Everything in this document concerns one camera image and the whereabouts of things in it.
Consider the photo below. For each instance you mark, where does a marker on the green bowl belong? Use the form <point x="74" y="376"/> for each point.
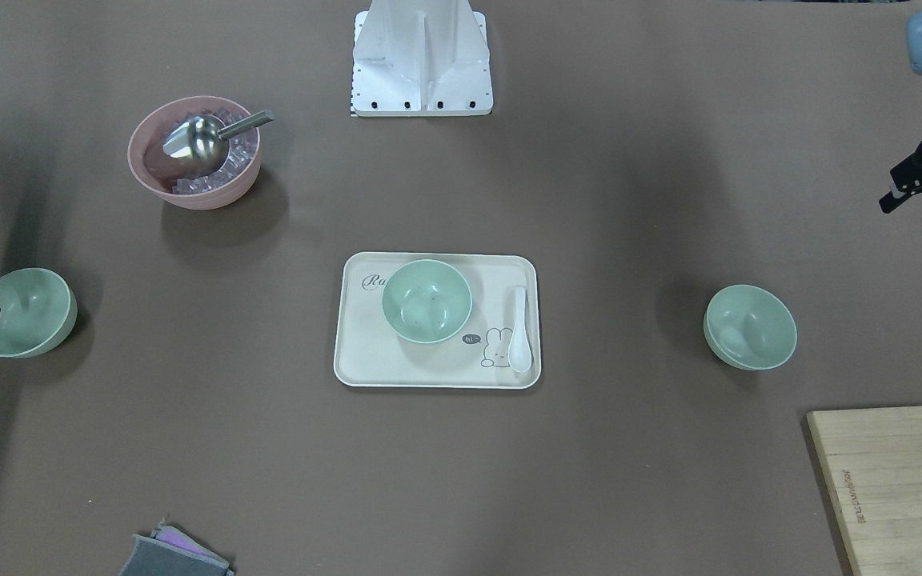
<point x="749" y="328"/>
<point x="38" y="311"/>
<point x="427" y="301"/>

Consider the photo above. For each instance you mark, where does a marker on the steel ice scoop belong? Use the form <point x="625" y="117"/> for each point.
<point x="199" y="146"/>

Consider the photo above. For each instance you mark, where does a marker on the clear ice cubes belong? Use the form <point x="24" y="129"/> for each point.
<point x="243" y="151"/>

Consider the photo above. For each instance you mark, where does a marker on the wooden cutting board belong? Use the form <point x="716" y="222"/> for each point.
<point x="871" y="462"/>

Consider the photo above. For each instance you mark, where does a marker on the grey folded cloth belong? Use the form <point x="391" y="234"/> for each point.
<point x="167" y="550"/>

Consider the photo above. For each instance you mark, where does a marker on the cream rabbit serving tray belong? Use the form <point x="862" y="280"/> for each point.
<point x="368" y="353"/>

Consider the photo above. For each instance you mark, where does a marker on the white ceramic spoon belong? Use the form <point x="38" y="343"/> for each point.
<point x="519" y="353"/>

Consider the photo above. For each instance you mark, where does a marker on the green bowl on tray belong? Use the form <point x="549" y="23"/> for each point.
<point x="427" y="301"/>

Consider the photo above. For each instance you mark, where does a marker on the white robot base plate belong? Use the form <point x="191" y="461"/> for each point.
<point x="421" y="59"/>

